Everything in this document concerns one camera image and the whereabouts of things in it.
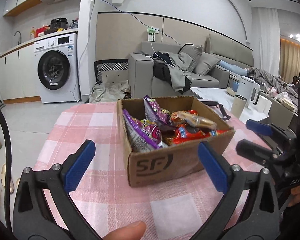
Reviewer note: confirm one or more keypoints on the red snack packet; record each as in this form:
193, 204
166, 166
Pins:
186, 133

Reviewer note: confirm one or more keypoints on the purple white snack bag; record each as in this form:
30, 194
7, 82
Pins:
144, 135

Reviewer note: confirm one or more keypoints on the black plastic frame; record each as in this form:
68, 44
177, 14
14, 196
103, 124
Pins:
219, 107

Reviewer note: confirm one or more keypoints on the grey sofa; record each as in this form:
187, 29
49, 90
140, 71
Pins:
140, 73

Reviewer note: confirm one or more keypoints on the white red noodle snack bag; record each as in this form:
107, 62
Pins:
192, 118

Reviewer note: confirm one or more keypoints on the white marble coffee table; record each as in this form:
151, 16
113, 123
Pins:
221, 96

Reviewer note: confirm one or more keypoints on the black patterned chair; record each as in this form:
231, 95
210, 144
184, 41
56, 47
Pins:
111, 71

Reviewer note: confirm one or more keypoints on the beige tumbler cup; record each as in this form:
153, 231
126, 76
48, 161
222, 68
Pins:
238, 105

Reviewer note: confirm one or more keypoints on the white electric kettle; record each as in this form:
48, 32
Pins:
248, 89

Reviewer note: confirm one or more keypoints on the brown SF cardboard box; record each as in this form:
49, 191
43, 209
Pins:
174, 161

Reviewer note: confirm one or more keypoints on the pink plaid tablecloth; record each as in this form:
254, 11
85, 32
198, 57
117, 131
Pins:
168, 189

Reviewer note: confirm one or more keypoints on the grey sofa cushion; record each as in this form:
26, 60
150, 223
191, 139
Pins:
206, 63

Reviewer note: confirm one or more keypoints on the white washing machine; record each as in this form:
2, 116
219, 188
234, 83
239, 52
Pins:
57, 68

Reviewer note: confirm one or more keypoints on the grey jacket on sofa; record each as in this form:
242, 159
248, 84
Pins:
173, 68

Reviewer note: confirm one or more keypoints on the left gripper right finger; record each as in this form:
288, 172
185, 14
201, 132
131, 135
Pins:
248, 208

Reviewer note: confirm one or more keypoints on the person's left hand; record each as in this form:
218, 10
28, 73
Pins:
133, 231

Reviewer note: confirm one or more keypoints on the wall power strip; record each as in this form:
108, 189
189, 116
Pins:
152, 31

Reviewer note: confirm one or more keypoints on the purple grape candy bag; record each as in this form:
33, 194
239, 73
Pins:
155, 113

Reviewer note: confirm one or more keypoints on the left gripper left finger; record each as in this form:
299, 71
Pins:
43, 207

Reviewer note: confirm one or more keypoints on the person's right hand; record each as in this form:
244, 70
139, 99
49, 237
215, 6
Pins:
295, 192

